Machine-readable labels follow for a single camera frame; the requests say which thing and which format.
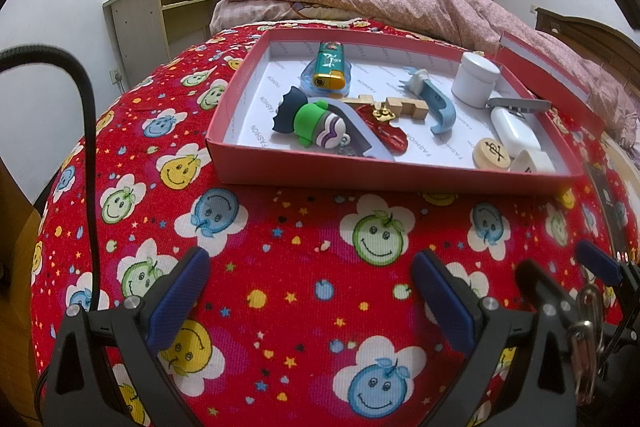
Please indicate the wooden puzzle block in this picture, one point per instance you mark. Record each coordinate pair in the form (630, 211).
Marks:
(405, 104)

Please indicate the dark wooden headboard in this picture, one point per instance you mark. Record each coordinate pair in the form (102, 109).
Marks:
(595, 37)

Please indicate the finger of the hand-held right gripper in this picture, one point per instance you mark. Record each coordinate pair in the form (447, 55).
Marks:
(542, 282)
(597, 264)

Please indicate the white earbuds case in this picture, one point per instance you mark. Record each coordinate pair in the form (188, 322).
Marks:
(515, 129)

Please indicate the beige printed bedsheet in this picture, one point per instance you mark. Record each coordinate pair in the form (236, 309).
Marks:
(625, 157)

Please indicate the red key charm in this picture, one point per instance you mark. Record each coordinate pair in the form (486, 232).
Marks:
(395, 139)

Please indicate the clear blue teardrop plastic piece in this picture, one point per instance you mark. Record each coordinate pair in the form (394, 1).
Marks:
(306, 82)

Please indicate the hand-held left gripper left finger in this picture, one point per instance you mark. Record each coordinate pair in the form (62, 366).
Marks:
(180, 302)

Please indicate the red cardboard box lid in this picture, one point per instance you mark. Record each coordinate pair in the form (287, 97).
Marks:
(550, 72)

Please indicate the beige wooden shelf unit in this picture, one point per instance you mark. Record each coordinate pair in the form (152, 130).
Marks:
(135, 27)

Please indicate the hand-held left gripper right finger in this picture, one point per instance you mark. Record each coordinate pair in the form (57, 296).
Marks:
(445, 302)

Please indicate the pink checked pillow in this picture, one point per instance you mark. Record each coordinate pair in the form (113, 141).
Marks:
(245, 14)

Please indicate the white wall socket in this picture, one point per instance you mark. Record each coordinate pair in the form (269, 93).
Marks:
(117, 78)

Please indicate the round wooden chess piece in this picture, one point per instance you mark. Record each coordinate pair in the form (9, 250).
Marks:
(492, 152)

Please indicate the green patterned lighter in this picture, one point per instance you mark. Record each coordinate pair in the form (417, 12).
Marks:
(327, 67)

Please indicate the black smartphone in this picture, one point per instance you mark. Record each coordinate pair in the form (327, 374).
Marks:
(607, 202)

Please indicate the red smiley flower blanket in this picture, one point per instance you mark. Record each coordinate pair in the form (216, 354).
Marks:
(300, 257)

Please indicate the small white cube charger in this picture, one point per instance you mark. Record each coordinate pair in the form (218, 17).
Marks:
(532, 162)

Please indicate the grey plastic bracket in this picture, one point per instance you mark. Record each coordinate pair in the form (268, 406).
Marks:
(372, 147)

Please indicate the white jar with orange label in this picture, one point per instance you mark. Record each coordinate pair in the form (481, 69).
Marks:
(472, 82)

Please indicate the green and blue toy figure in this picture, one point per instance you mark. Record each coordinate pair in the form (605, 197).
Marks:
(310, 122)

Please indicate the red cardboard box tray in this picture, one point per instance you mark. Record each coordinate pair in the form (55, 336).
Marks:
(380, 72)

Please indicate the brown wooden cabinet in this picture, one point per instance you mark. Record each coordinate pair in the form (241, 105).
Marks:
(15, 307)

